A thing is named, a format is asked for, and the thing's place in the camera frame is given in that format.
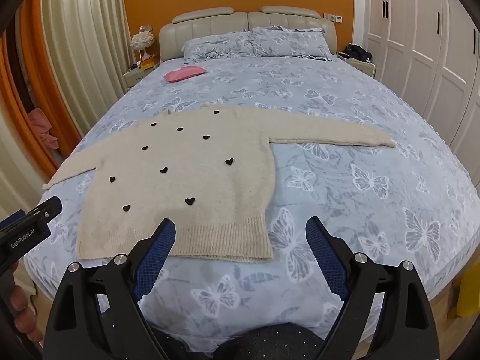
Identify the yellow box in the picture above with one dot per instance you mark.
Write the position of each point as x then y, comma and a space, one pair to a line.
150, 62

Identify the bed with blue butterfly bedspread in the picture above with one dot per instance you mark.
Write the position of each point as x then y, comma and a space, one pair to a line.
337, 120

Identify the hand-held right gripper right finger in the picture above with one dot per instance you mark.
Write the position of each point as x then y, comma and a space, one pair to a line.
326, 258

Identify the orange curtain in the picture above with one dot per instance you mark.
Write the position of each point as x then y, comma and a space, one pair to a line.
41, 82

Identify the blue butterfly pillow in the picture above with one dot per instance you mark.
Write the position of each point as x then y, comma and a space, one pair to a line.
288, 43
217, 47

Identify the beige curtain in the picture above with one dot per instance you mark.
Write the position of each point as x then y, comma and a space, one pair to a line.
15, 165
86, 37

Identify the yellow plastic object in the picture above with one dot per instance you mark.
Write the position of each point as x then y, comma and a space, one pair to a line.
468, 292

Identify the pink folded cloth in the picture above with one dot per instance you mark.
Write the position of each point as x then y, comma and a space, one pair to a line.
183, 75

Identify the white feather lamp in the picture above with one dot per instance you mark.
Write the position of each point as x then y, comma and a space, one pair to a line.
142, 41

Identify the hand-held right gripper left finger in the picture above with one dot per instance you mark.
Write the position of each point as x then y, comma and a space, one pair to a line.
157, 255

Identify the person's left hand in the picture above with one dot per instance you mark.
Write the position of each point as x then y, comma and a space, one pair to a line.
24, 311

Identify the white wardrobe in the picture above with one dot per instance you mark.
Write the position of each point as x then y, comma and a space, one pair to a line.
423, 45

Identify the beige sweater with black hearts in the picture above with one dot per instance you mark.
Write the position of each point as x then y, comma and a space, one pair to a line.
187, 165

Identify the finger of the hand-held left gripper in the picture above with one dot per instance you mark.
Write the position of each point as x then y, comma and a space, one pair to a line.
47, 210

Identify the white wall switch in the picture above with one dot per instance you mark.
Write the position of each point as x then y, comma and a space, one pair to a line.
335, 17

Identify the black bag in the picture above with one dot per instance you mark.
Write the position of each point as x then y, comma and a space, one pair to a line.
358, 52

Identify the beige nightstand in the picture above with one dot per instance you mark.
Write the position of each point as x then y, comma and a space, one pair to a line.
137, 77
360, 68

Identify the person's dark dotted clothing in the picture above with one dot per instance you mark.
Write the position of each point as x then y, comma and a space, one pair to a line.
262, 341

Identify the pink crumpled cloth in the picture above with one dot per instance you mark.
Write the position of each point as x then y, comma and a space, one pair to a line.
43, 127

